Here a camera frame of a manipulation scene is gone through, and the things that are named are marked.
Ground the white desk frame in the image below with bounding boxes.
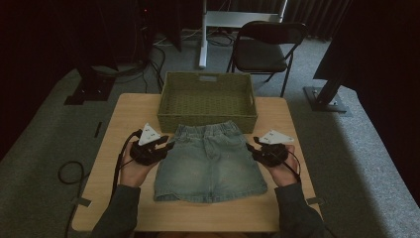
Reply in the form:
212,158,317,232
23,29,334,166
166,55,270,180
197,0,289,69

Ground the bundle of black floor cables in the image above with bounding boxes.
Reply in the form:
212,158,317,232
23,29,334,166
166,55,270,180
115,39,172,95

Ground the black folding chair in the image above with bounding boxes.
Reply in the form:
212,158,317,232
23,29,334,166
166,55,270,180
223,20,308,98

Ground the light blue denim skirt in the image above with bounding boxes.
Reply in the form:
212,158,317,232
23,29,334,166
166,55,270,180
153,119,268,204

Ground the green woven basket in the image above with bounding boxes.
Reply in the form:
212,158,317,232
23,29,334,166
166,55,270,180
157,71,259,135

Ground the black looped floor cable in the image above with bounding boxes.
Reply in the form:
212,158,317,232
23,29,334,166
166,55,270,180
57,160,91,238

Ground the black slanted stand with base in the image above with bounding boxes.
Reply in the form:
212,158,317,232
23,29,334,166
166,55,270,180
302,49,353,117

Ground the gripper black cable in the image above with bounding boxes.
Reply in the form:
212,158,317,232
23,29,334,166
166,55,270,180
110,129,144,201
279,152,302,184

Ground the grey tape piece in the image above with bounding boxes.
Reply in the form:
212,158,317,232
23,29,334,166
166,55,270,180
72,196,92,208
305,196,326,206

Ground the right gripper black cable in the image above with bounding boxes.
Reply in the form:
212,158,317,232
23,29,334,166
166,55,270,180
279,152,302,184

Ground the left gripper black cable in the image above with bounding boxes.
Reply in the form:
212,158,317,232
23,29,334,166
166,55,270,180
110,129,144,201

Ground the dark curtain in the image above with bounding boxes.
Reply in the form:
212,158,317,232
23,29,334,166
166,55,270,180
283,0,352,42

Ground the person's right hand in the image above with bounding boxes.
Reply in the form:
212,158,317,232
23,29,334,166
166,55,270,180
265,144,300,188

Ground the person's left hand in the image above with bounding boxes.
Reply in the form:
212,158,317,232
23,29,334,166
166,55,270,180
118,140,159,188

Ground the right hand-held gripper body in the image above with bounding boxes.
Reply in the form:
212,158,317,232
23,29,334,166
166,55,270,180
258,129,295,168

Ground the black stand with flat base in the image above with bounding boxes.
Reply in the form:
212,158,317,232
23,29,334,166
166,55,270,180
63,62,117,106

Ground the dark equipment rack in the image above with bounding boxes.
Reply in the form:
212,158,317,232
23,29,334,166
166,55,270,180
132,0,157,65

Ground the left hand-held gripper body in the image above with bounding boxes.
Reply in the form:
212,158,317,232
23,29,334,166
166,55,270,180
129,122,166,167

